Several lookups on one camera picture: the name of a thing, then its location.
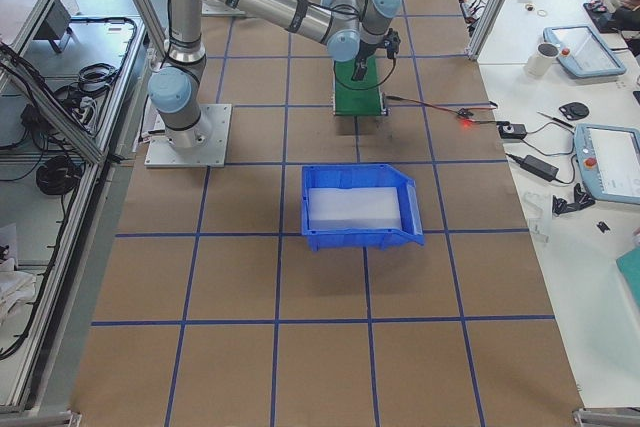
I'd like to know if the teach pendant tablet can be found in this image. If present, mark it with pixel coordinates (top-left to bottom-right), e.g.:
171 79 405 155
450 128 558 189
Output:
543 25 626 79
574 123 639 205

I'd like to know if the red black wire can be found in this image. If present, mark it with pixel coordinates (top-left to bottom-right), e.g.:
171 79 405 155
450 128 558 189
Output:
386 93 499 124

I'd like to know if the black power adapter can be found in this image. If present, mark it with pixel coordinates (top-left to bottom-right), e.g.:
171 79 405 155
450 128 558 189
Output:
520 155 558 182

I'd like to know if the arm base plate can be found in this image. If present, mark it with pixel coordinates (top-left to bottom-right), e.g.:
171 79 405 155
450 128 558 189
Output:
145 104 232 168

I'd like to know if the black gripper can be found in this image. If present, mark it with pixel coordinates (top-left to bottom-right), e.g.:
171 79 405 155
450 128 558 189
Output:
351 34 376 81

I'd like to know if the blue storage bin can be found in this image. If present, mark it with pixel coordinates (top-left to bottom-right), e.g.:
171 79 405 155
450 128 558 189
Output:
301 164 425 251

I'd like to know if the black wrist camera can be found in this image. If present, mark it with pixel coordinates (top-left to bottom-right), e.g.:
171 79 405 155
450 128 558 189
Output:
382 28 401 60

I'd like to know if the near teach pendant tablet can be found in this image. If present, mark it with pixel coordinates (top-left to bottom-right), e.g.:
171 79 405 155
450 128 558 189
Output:
574 123 639 205

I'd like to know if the black cable coil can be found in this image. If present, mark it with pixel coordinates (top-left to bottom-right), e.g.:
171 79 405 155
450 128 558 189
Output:
35 154 82 196

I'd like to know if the green conveyor belt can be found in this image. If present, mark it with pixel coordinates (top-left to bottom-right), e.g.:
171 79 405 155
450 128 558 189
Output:
327 0 390 118

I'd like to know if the white mug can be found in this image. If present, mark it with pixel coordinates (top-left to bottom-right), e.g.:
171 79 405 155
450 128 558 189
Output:
524 42 559 77

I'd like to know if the far teach pendant tablet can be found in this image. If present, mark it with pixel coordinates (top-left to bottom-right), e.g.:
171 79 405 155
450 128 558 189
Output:
543 25 626 79

